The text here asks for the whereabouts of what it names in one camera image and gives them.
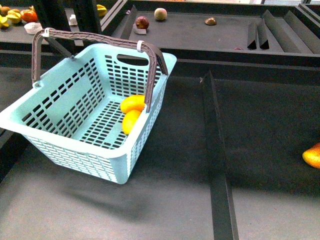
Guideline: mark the yellow lemon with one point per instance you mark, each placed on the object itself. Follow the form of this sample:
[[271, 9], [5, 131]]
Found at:
[[130, 120]]

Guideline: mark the light blue plastic basket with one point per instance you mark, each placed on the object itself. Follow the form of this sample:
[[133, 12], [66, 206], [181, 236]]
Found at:
[[72, 113]]

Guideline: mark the red yellow mango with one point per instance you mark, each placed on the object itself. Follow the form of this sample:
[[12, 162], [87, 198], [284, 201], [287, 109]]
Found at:
[[312, 156]]

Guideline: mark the red apple on tray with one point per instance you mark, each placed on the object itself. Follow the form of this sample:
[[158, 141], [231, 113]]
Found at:
[[142, 22]]

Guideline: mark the pale green apple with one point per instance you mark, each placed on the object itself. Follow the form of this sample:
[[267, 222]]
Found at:
[[160, 14]]

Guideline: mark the brown fruit on tray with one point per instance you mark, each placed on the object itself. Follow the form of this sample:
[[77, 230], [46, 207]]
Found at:
[[211, 21]]

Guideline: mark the black triangular divider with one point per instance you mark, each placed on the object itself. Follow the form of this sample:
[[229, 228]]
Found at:
[[262, 35], [252, 36]]

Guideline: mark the long black divider bar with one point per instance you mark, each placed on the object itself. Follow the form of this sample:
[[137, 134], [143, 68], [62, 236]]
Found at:
[[222, 204]]

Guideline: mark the orange persimmon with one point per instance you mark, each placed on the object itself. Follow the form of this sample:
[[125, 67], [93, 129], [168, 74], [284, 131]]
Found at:
[[29, 16]]

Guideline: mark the black shelf post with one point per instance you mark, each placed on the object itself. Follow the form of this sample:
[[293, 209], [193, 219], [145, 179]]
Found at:
[[87, 16]]

